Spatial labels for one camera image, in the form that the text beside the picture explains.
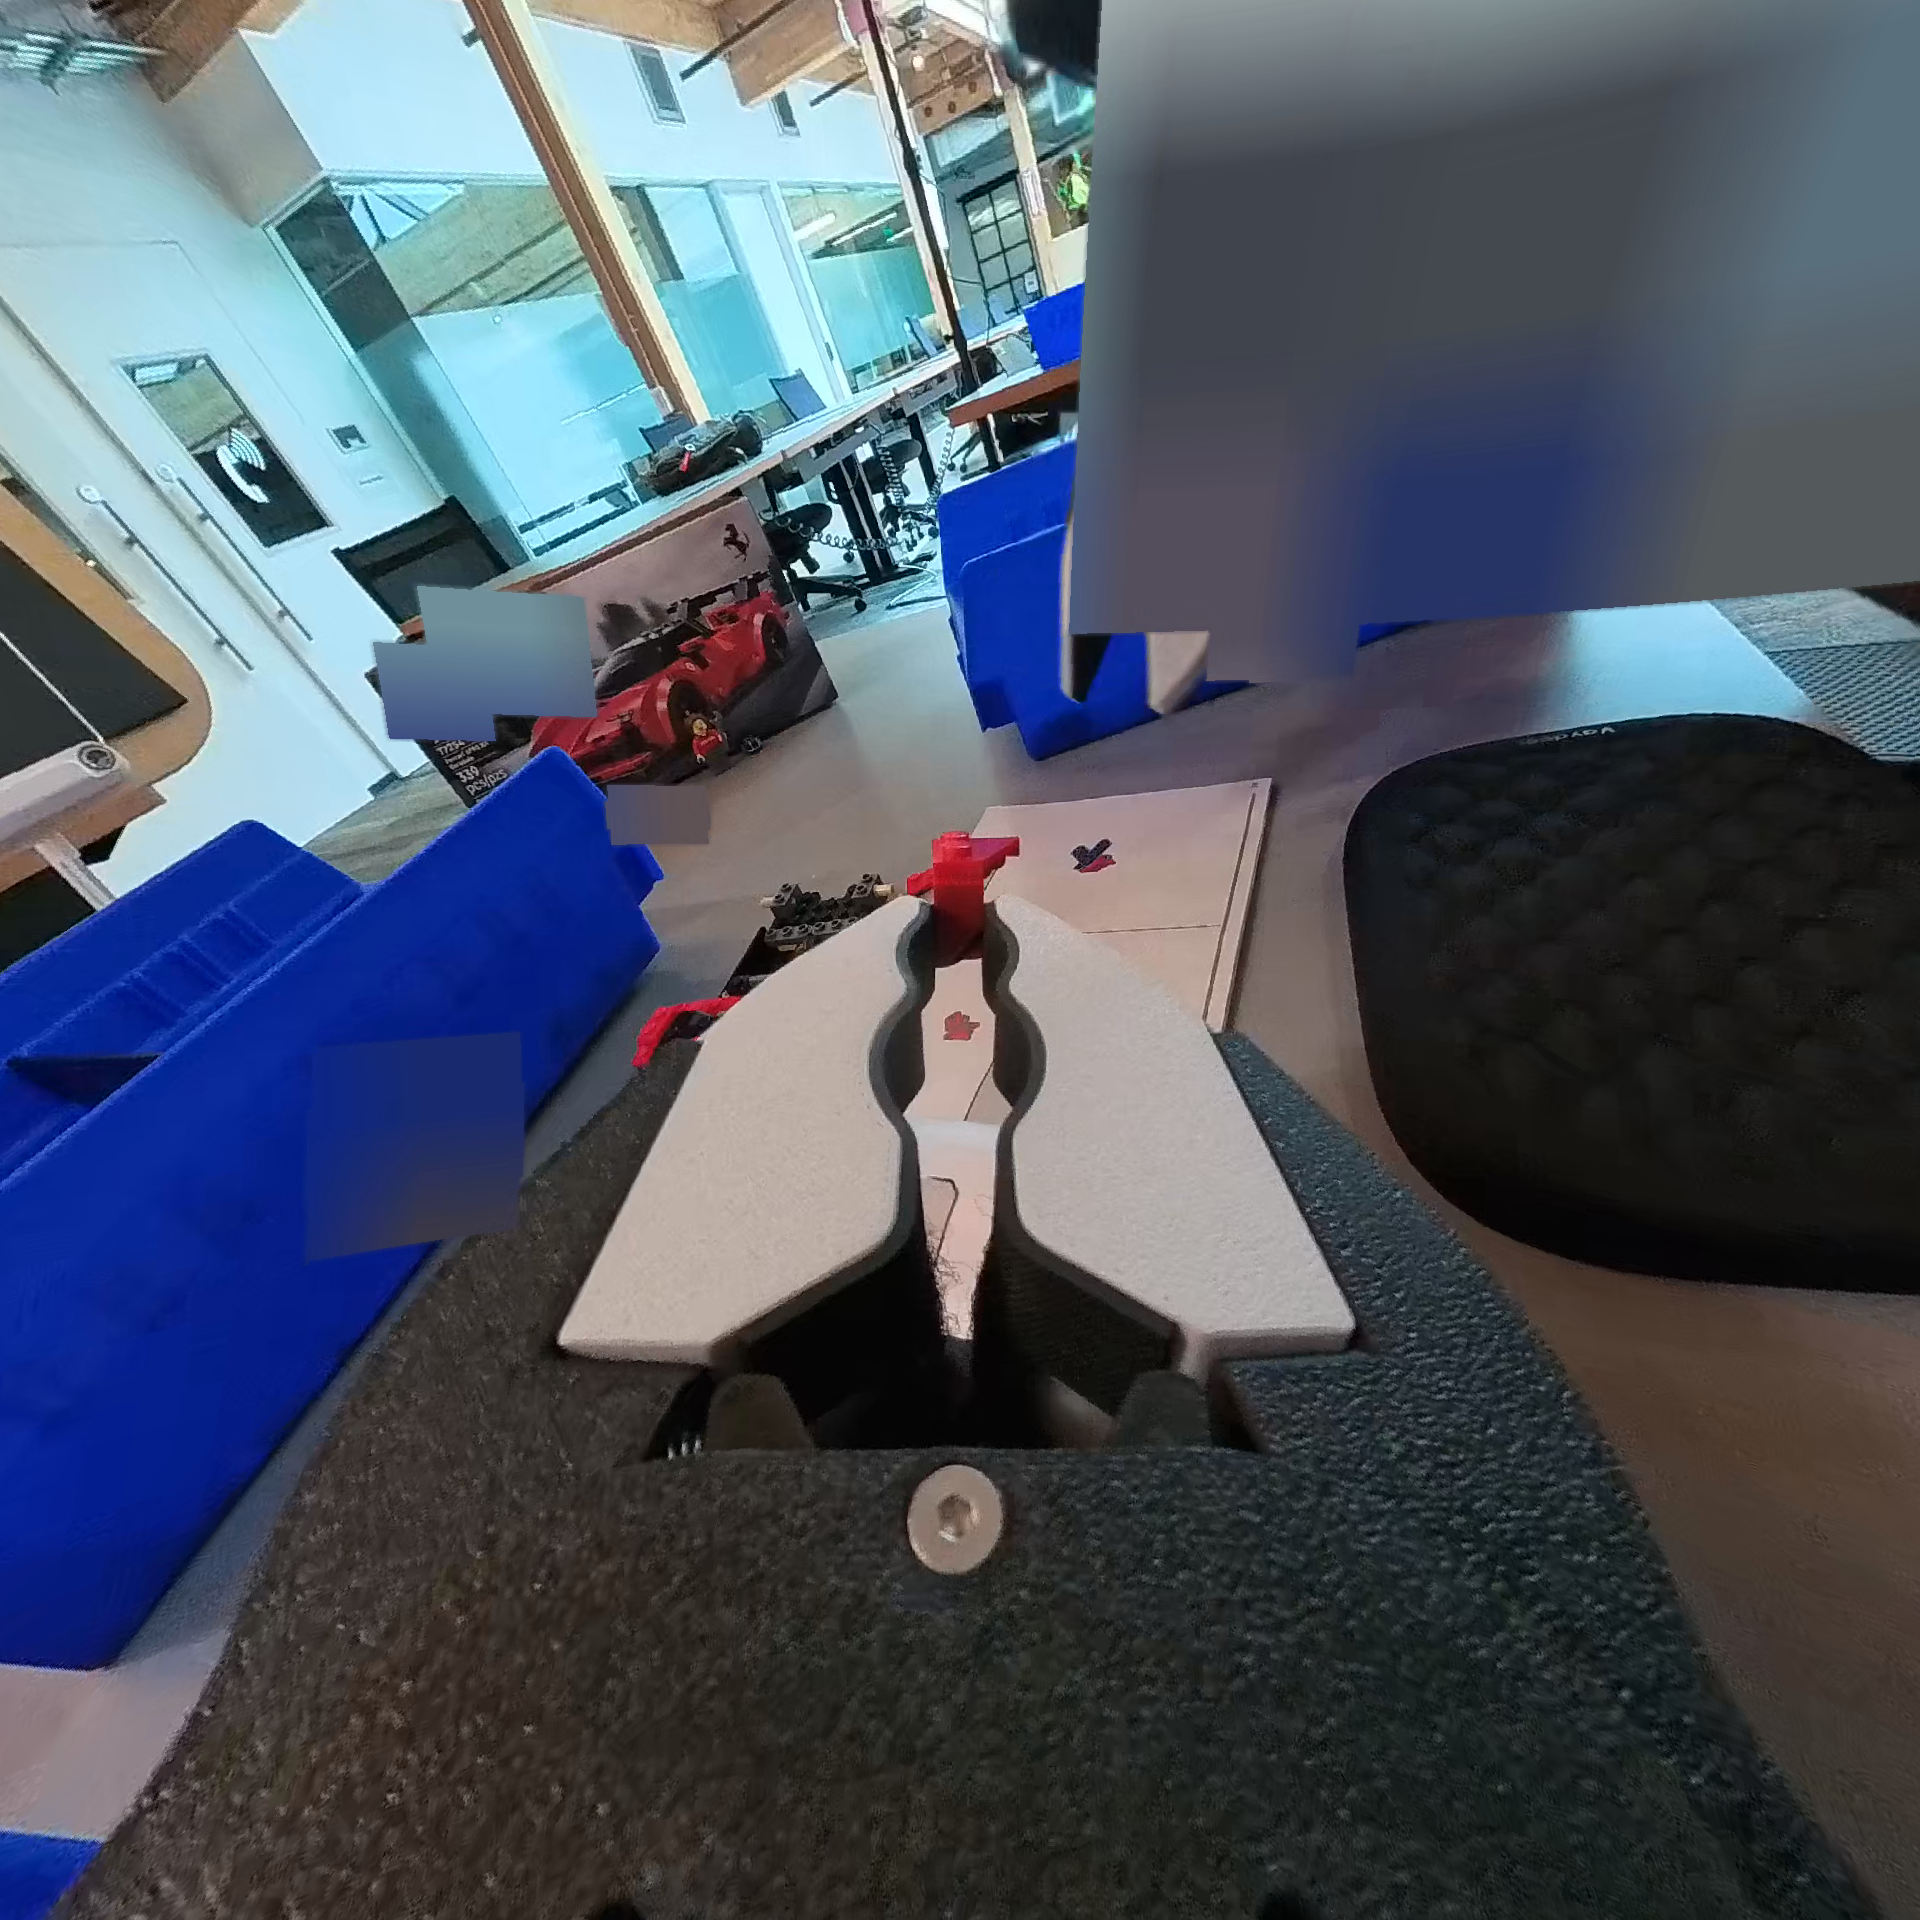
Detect black bag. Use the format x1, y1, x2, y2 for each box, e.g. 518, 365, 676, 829
637, 412, 767, 497

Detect white rolled tube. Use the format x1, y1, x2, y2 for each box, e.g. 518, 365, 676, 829
0, 737, 167, 842

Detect black light stand pole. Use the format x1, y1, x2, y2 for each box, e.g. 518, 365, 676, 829
862, 0, 969, 354

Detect black phone sign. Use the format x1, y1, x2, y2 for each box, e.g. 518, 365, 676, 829
118, 354, 330, 548

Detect wood framed black board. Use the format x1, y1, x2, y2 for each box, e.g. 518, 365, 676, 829
0, 481, 213, 887

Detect black task stool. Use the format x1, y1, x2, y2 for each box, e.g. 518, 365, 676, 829
766, 502, 873, 617

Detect long white office table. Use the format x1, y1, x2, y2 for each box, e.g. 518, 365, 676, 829
404, 353, 991, 633

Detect red lego assembly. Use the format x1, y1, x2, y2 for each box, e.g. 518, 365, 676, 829
902, 831, 1024, 962

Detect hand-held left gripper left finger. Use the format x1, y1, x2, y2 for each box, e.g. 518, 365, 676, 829
556, 897, 927, 1369

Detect instruction booklet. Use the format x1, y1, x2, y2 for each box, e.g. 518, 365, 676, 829
906, 777, 1278, 1322

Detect black office chair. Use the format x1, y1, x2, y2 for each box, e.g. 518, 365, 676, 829
334, 497, 512, 633

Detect black honeycomb wrist rest pad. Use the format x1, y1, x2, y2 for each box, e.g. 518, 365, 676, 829
1341, 711, 1920, 1291

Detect wooden edge table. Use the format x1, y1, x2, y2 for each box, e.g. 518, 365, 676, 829
943, 358, 1080, 433

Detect partly built lego car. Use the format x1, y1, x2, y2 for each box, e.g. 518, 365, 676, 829
631, 879, 910, 1070

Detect lego set box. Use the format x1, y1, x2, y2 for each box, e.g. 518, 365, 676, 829
422, 487, 841, 811

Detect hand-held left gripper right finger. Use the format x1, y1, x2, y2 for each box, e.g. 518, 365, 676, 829
988, 897, 1359, 1375

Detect large blue divided bin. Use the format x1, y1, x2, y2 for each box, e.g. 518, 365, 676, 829
0, 745, 662, 1674

